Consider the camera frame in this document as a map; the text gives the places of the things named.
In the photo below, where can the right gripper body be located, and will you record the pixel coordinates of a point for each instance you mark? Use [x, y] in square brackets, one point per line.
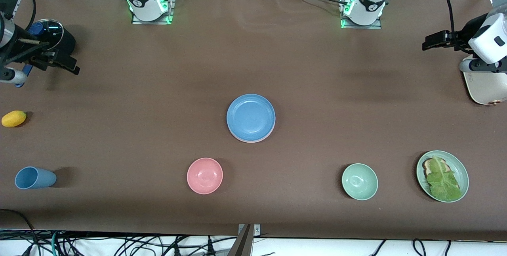
[24, 50]

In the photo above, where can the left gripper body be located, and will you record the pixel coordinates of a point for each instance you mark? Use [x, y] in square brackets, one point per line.
[466, 34]

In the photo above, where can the blue shallow plate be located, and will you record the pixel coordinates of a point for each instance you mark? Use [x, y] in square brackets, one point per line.
[250, 116]

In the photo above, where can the pink shallow plate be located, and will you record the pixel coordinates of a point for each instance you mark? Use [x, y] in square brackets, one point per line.
[253, 141]

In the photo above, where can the glass lid blue knob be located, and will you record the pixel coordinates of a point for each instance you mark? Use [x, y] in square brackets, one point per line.
[53, 32]

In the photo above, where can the cream toaster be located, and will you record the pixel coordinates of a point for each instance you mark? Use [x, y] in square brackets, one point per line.
[487, 89]

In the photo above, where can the yellow lemon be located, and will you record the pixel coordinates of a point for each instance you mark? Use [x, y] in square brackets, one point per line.
[14, 119]

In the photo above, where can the blue plastic cup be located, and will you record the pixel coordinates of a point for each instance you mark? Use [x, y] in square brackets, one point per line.
[35, 178]

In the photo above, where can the toasted bread slice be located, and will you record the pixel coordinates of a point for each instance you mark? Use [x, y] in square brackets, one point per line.
[427, 165]

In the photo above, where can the green plate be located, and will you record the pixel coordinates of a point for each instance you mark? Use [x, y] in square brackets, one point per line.
[461, 172]

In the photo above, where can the green lettuce leaf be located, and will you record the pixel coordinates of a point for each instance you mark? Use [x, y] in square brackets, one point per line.
[443, 182]

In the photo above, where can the small green bowl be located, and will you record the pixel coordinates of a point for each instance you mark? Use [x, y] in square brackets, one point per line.
[359, 181]

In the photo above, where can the small pink bowl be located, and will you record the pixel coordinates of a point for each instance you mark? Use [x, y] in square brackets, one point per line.
[204, 176]

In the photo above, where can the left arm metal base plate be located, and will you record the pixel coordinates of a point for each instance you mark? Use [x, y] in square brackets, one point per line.
[356, 27]

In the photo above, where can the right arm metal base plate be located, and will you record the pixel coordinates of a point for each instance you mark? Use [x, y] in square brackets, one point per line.
[152, 22]

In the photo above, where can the grey metal mount bracket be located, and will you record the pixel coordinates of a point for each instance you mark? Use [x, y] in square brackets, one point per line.
[246, 240]

